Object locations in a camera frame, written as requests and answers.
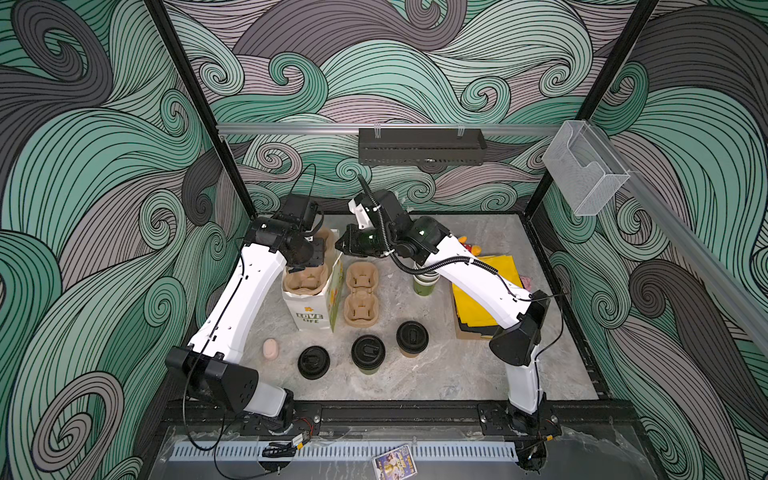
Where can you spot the black wall shelf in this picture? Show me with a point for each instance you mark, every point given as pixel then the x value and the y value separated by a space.
pixel 412 146

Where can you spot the white paper bag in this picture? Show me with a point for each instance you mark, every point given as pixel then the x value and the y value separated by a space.
pixel 318 312

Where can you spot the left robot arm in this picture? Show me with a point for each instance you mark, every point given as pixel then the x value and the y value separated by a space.
pixel 210 362

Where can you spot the stack of paper cups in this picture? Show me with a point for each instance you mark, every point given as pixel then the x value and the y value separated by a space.
pixel 424 284

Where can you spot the black cup lid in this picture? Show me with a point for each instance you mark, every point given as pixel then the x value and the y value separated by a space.
pixel 412 336
pixel 368 351

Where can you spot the white cable duct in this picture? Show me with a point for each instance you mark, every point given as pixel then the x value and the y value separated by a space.
pixel 493 451

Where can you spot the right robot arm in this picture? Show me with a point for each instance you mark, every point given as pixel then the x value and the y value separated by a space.
pixel 518 313

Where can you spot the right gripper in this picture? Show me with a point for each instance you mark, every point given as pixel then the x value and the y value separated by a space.
pixel 349 241

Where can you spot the clear acrylic wall holder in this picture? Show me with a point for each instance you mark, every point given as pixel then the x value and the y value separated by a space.
pixel 585 166

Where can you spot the yellow plush toy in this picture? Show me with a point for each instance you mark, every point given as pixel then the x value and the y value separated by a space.
pixel 472 248

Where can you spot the pink small object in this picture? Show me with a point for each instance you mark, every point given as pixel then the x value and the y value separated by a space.
pixel 271 349

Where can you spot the brown cardboard cup carrier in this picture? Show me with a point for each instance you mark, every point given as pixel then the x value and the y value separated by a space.
pixel 361 307

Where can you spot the colourful card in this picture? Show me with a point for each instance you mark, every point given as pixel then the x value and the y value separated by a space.
pixel 395 464

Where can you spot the green paper coffee cup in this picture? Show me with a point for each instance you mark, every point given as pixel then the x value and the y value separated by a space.
pixel 368 371

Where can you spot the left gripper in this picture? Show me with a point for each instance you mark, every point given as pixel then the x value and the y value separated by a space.
pixel 318 253

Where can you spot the stack of black lids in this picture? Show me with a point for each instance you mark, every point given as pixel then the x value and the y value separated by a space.
pixel 313 362

